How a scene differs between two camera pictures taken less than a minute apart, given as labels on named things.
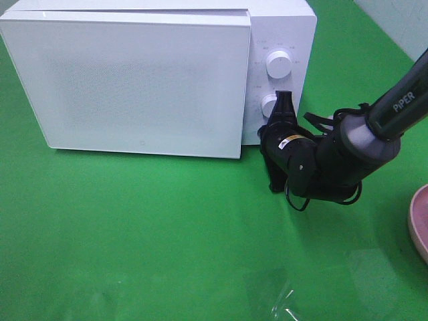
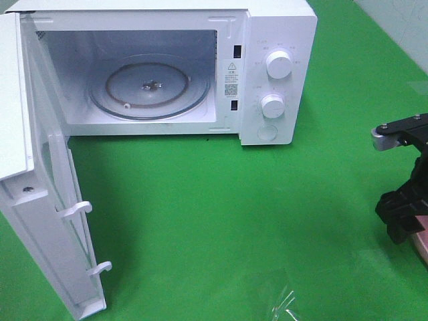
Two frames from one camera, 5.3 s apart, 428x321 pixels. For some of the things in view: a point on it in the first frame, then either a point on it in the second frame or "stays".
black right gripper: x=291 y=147 -> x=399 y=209
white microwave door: x=170 y=83 -> x=40 y=194
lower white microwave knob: x=267 y=103 stays
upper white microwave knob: x=278 y=64 stays
